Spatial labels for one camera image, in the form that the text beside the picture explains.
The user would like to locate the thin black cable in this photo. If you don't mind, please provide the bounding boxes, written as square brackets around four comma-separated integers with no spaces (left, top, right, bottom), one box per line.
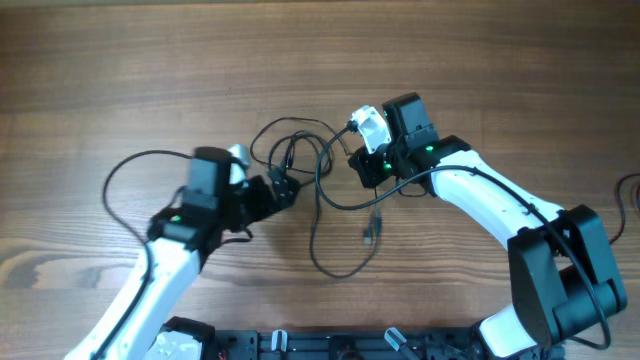
[607,172,640,246]

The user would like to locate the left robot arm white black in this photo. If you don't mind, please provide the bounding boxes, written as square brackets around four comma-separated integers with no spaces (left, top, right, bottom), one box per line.
[67,145,301,359]

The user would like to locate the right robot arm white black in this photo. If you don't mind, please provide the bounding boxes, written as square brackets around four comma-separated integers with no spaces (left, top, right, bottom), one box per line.
[347,93,628,359]

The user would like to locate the black right camera cable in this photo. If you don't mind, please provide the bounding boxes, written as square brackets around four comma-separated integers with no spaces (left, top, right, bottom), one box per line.
[314,122,614,351]

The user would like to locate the black camera cable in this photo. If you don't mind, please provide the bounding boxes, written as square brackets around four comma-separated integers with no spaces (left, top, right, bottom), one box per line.
[92,149,196,360]
[314,122,614,351]

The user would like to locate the black left camera cable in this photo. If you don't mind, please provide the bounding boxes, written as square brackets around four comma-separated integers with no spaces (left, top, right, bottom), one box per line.
[92,149,196,360]

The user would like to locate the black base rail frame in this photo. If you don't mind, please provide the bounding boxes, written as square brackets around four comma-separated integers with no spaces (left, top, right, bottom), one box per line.
[214,328,487,360]

